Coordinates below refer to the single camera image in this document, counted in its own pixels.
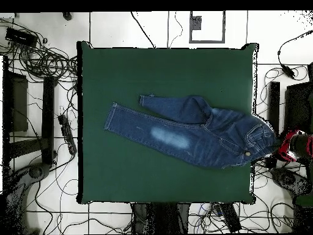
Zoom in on blue denim jeans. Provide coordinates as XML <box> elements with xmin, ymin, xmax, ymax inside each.
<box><xmin>103</xmin><ymin>93</ymin><xmax>278</xmax><ymax>170</ymax></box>

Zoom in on black flat box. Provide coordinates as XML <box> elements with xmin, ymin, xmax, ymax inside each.
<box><xmin>282</xmin><ymin>81</ymin><xmax>313</xmax><ymax>136</ymax></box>
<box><xmin>2</xmin><ymin>70</ymin><xmax>29</xmax><ymax>133</ymax></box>

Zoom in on dark green table cloth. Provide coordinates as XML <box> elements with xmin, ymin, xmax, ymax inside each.
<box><xmin>76</xmin><ymin>41</ymin><xmax>259</xmax><ymax>205</ymax></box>

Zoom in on black upright bar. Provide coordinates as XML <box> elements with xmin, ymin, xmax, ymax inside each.
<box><xmin>40</xmin><ymin>76</ymin><xmax>56</xmax><ymax>165</ymax></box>
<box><xmin>265</xmin><ymin>81</ymin><xmax>281</xmax><ymax>169</ymax></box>

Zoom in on long black power strip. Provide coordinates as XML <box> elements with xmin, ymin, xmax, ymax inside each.
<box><xmin>215</xmin><ymin>203</ymin><xmax>243</xmax><ymax>233</ymax></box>

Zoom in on black power adapter box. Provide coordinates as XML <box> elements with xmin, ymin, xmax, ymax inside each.
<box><xmin>4</xmin><ymin>27</ymin><xmax>39</xmax><ymax>48</ymax></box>

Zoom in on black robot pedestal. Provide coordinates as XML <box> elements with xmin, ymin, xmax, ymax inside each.
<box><xmin>130</xmin><ymin>203</ymin><xmax>191</xmax><ymax>234</ymax></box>

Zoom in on thick black floor cable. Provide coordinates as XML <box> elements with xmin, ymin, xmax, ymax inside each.
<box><xmin>130</xmin><ymin>10</ymin><xmax>157</xmax><ymax>49</ymax></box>

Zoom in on grey square floor frame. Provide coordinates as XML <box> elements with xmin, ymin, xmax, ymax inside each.
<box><xmin>189</xmin><ymin>10</ymin><xmax>226</xmax><ymax>44</ymax></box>

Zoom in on thin black floor cable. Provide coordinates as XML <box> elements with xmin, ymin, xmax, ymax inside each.
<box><xmin>168</xmin><ymin>10</ymin><xmax>184</xmax><ymax>49</ymax></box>

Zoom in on black cable tangle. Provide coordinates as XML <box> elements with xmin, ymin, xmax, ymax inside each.
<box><xmin>7</xmin><ymin>36</ymin><xmax>78</xmax><ymax>83</ymax></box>

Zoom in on black cable with inline adapter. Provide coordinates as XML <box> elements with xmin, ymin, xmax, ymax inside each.
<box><xmin>277</xmin><ymin>30</ymin><xmax>313</xmax><ymax>80</ymax></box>

